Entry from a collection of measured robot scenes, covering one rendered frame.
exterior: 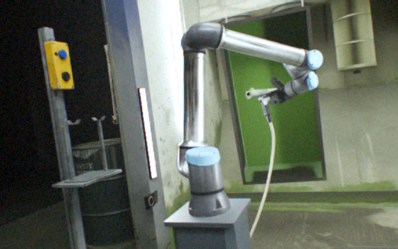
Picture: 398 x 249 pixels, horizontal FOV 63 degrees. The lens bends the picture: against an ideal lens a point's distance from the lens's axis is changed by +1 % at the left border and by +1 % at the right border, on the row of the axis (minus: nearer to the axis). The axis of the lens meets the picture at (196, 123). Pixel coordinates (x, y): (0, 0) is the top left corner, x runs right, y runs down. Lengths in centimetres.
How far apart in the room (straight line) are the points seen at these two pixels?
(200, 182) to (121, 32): 130
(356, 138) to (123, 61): 231
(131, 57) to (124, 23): 22
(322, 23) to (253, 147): 166
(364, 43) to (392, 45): 48
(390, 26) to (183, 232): 305
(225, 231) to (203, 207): 14
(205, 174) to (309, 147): 155
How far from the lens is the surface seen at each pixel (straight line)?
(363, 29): 344
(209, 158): 138
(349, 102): 369
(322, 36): 381
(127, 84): 228
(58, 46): 198
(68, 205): 205
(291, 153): 281
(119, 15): 235
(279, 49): 162
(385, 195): 334
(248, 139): 278
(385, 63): 381
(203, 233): 139
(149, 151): 226
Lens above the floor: 111
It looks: 3 degrees down
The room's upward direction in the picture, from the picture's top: 7 degrees counter-clockwise
